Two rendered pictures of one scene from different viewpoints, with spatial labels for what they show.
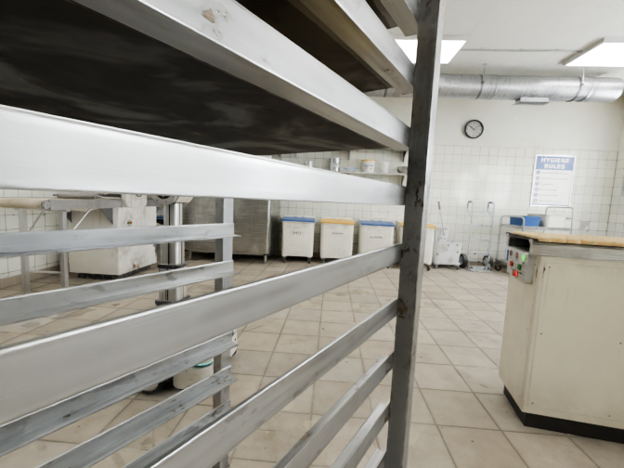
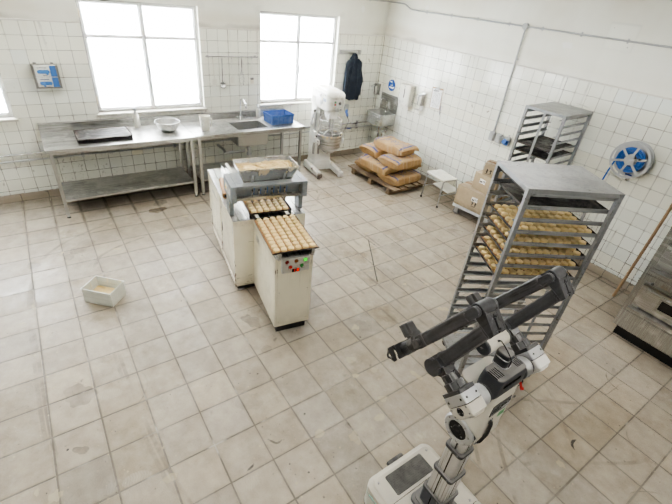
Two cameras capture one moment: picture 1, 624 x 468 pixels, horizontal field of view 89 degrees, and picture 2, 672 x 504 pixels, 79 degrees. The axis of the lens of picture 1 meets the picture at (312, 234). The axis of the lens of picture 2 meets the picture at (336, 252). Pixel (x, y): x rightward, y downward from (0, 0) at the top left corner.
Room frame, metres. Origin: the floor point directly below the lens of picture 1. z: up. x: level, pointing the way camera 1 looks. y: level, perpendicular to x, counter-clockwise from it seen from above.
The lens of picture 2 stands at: (3.17, 1.25, 2.72)
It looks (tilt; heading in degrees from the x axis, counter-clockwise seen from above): 33 degrees down; 229
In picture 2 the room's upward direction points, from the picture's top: 7 degrees clockwise
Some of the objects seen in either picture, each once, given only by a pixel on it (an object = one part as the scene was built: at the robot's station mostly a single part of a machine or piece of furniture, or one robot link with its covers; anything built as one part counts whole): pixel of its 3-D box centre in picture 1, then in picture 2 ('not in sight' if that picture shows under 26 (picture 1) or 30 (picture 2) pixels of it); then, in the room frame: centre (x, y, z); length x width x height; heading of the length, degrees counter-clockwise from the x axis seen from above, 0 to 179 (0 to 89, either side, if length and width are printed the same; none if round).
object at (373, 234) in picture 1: (374, 242); not in sight; (5.32, -1.07, 0.38); 0.64 x 0.54 x 0.77; 176
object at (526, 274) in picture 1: (519, 263); (295, 263); (1.58, -1.06, 0.77); 0.24 x 0.04 x 0.14; 167
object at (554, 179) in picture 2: not in sight; (513, 283); (0.37, 0.19, 0.93); 0.64 x 0.51 x 1.78; 146
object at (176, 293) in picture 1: (173, 296); (441, 487); (1.79, 0.80, 0.45); 0.13 x 0.13 x 0.40; 87
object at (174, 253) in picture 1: (173, 261); (450, 466); (1.79, 0.80, 0.65); 0.11 x 0.11 x 0.40; 87
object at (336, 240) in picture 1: (336, 240); not in sight; (5.36, -0.42, 0.38); 0.64 x 0.54 x 0.77; 177
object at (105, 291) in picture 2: not in sight; (104, 291); (2.85, -2.39, 0.08); 0.30 x 0.22 x 0.16; 133
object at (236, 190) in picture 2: not in sight; (265, 193); (1.38, -1.90, 1.01); 0.72 x 0.33 x 0.34; 167
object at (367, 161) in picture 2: not in sight; (379, 163); (-1.62, -3.36, 0.32); 0.72 x 0.42 x 0.17; 91
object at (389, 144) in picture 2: not in sight; (395, 146); (-1.86, -3.30, 0.62); 0.72 x 0.42 x 0.17; 93
